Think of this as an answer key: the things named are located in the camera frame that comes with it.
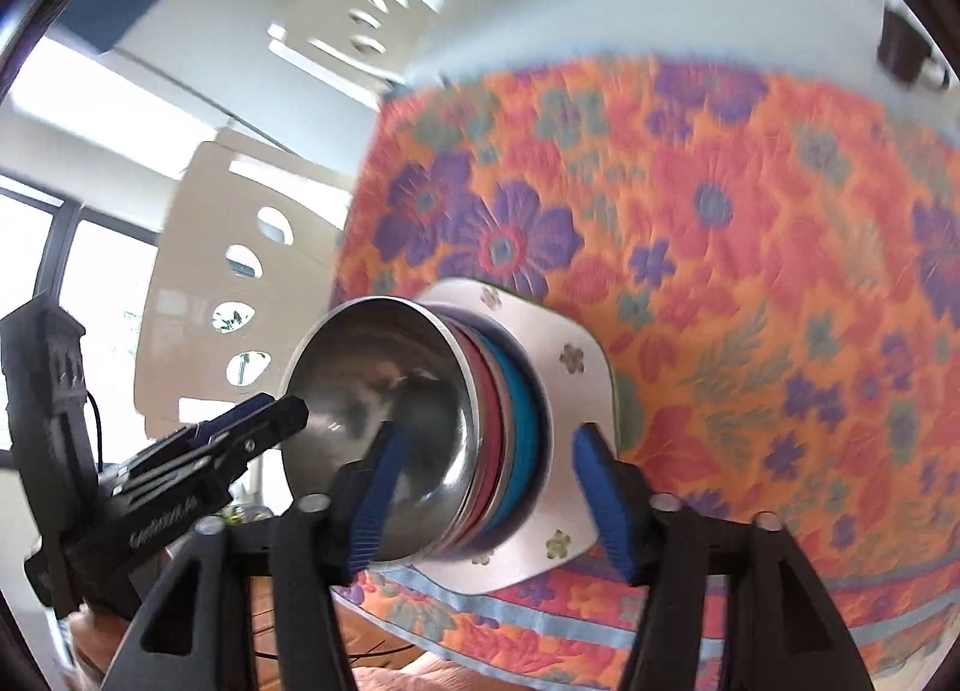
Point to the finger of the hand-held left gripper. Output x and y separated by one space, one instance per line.
281 421
240 412

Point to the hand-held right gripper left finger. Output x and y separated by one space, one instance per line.
375 496

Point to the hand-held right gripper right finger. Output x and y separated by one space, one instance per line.
607 503

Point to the pink steel bowl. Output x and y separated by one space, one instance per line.
337 376

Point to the blue steel bowl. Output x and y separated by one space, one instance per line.
526 428

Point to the white floral hexagonal plate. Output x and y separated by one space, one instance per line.
570 391

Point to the pink cartoon bowl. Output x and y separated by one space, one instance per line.
507 428

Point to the person's left hand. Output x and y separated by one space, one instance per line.
105 635

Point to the window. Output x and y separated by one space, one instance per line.
97 286

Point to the white chair with oval holes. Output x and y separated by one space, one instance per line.
337 15
195 248

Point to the person's pink garment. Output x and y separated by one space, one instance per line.
420 680

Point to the orange floral quilted mat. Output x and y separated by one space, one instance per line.
750 286

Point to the black cup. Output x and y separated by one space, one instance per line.
900 42

